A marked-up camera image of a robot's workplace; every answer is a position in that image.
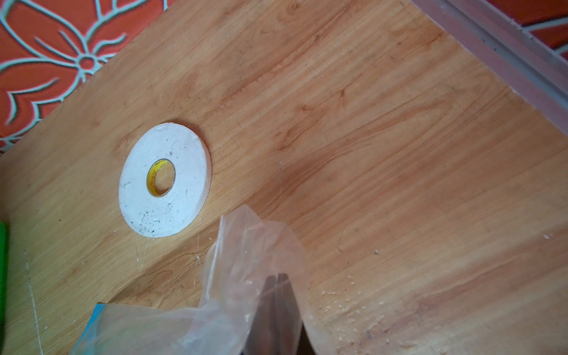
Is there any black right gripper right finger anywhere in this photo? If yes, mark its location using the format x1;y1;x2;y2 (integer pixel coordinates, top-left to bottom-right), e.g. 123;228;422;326
278;274;315;354

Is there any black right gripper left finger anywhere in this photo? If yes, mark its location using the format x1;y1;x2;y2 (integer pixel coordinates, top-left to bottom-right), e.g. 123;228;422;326
243;275;280;355

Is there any white tape roll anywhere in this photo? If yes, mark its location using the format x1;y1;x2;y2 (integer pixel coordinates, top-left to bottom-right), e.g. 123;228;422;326
118;122;212;238

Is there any green perforated plastic basket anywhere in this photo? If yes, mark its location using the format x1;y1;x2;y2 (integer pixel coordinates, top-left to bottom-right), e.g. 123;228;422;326
0;222;8;329

